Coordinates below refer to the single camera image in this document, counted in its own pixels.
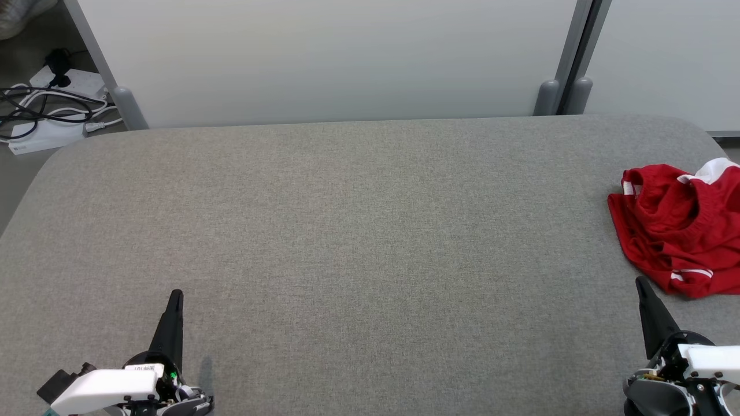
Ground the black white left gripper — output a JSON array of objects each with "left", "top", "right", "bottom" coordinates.
[{"left": 50, "top": 289, "right": 187, "bottom": 416}]

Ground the white cable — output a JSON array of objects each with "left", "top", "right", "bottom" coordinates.
[
  {"left": 14, "top": 87, "right": 110, "bottom": 125},
  {"left": 83, "top": 117, "right": 125, "bottom": 135}
]

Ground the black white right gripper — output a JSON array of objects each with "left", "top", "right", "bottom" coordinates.
[{"left": 635, "top": 276, "right": 740, "bottom": 385}]

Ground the white partition panel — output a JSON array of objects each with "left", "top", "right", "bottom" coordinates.
[
  {"left": 583, "top": 0, "right": 740, "bottom": 139},
  {"left": 62, "top": 0, "right": 579, "bottom": 131}
]

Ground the grey partition foot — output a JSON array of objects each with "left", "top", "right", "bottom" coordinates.
[
  {"left": 563, "top": 76, "right": 594, "bottom": 115},
  {"left": 112, "top": 86, "right": 150, "bottom": 131},
  {"left": 532, "top": 79, "right": 562, "bottom": 117}
]

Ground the black plug adapter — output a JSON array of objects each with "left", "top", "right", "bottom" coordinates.
[{"left": 45, "top": 49, "right": 73, "bottom": 88}]

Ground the red jersey with white trim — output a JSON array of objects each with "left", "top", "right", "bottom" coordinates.
[{"left": 606, "top": 157, "right": 740, "bottom": 300}]

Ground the white power strip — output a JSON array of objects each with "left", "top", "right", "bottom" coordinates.
[
  {"left": 8, "top": 117, "right": 88, "bottom": 156},
  {"left": 28, "top": 64, "right": 110, "bottom": 101}
]

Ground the white sneaker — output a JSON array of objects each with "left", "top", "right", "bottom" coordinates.
[{"left": 0, "top": 0, "right": 59, "bottom": 40}]

